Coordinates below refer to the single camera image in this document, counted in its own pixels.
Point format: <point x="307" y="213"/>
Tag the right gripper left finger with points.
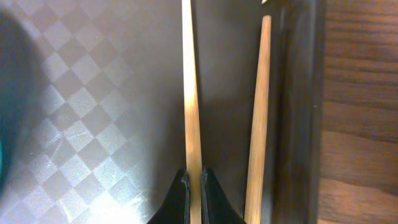
<point x="175" y="208"/>

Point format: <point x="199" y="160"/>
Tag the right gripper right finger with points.
<point x="215" y="207"/>

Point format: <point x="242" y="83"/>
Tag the wooden chopstick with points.
<point x="191" y="113"/>
<point x="257" y="153"/>

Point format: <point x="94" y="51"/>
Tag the dark brown serving tray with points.
<point x="92" y="120"/>

